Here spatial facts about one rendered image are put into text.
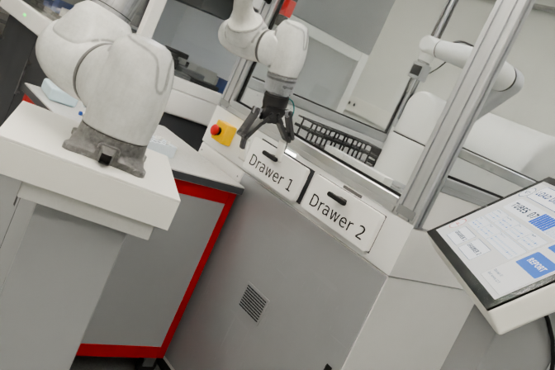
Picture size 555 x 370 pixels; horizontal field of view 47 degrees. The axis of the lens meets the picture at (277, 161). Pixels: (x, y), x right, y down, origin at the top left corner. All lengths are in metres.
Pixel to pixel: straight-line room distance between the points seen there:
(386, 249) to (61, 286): 0.81
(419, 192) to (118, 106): 0.78
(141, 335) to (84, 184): 0.99
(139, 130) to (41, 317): 0.46
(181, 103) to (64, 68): 1.25
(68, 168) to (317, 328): 0.86
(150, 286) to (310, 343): 0.58
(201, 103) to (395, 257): 1.35
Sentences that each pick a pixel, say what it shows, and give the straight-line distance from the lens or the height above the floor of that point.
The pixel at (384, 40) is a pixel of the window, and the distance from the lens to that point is 1.93.
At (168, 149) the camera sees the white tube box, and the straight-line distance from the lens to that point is 2.06.
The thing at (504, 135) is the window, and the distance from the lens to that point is 1.84.
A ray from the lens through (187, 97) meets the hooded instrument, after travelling 2.72.
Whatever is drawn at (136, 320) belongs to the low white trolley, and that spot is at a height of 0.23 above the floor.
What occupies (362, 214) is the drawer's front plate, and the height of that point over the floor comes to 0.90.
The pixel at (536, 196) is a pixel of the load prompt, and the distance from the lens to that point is 1.50.
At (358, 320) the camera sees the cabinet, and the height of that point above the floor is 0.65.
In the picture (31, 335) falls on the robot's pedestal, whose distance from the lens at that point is 1.54.
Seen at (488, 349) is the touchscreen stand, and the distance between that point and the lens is 1.31.
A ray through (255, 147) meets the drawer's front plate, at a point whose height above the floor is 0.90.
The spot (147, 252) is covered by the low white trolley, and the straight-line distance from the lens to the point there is 2.07.
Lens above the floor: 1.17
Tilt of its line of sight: 8 degrees down
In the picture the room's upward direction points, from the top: 25 degrees clockwise
